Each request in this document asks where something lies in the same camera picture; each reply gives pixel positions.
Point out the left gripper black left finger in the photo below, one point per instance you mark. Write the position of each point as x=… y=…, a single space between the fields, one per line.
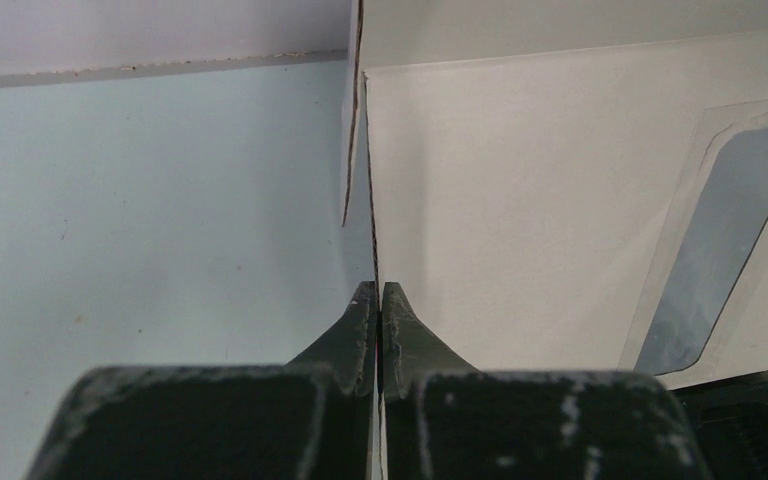
x=307 y=419

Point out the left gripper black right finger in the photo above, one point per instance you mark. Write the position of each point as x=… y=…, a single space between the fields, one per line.
x=445 y=419

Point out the white box with black tray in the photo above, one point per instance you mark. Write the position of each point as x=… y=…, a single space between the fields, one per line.
x=576 y=186

